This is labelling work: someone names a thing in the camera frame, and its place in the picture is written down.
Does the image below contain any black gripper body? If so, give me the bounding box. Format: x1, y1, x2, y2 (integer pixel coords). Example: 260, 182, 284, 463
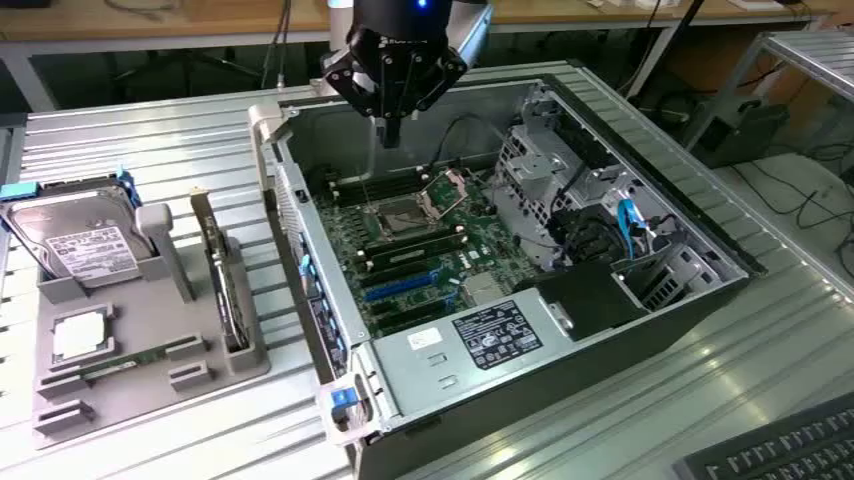
348, 0, 456, 57

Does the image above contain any graphics card with metal bracket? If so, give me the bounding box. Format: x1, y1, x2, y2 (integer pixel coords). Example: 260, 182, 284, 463
188, 186, 253, 352

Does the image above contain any silver disk bay cage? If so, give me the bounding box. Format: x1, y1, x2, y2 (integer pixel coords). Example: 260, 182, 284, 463
498, 123, 606, 202

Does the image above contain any metal socket cover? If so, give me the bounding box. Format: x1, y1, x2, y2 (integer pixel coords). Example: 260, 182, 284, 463
415, 168, 483, 222

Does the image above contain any wooden desk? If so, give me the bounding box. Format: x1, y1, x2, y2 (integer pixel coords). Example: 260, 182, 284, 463
0, 0, 837, 114

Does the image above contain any CPU socket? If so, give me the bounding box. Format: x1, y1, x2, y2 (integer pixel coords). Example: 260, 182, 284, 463
375, 198, 450, 240

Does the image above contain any installed RAM stick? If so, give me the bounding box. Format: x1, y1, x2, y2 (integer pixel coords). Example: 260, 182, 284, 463
363, 237, 467, 266

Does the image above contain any green motherboard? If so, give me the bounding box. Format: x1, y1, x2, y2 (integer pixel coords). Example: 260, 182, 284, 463
312, 162, 535, 334

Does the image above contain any black round fan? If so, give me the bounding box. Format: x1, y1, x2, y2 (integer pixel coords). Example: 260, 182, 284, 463
551, 205, 630, 267

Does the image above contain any open black PC case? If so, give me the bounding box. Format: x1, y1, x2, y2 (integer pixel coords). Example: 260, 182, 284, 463
247, 59, 770, 480

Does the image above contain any silver chipset heat sink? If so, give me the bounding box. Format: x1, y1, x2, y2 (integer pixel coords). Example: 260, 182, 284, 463
462, 276, 510, 310

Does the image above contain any black computer tower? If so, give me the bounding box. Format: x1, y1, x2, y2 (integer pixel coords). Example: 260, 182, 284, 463
691, 98, 791, 169

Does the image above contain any black plastic shroud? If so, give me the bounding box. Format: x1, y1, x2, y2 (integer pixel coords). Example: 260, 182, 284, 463
511, 260, 650, 343

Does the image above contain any hard disk with blue carrier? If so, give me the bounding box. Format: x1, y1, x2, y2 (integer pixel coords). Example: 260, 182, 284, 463
0, 169, 156, 290

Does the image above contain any silver power supply unit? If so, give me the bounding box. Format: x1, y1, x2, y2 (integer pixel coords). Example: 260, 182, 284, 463
368, 287, 576, 417

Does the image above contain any grey parts rack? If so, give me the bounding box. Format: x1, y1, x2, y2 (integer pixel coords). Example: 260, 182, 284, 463
29, 201, 273, 442

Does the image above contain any blue case latch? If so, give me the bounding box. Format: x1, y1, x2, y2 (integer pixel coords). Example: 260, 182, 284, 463
328, 387, 360, 417

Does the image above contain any silver CPU chip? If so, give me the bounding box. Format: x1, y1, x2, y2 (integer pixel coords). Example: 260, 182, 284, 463
51, 314, 112, 359

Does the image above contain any green RAM stick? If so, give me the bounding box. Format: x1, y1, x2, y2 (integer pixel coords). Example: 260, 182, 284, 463
77, 347, 169, 380

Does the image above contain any black keyboard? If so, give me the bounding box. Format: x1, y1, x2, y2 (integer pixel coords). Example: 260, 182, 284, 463
671, 393, 854, 480

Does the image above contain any black looped wire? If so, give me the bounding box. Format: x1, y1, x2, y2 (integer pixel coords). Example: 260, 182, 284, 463
431, 116, 510, 167

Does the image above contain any hanging black cable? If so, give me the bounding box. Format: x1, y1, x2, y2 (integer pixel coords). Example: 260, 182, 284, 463
261, 0, 296, 92

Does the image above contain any blue disk wire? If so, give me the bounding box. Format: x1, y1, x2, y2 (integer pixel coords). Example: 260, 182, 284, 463
616, 198, 643, 262

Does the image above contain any metal frame table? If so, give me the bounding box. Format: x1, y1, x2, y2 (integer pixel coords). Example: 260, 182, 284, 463
679, 30, 854, 151

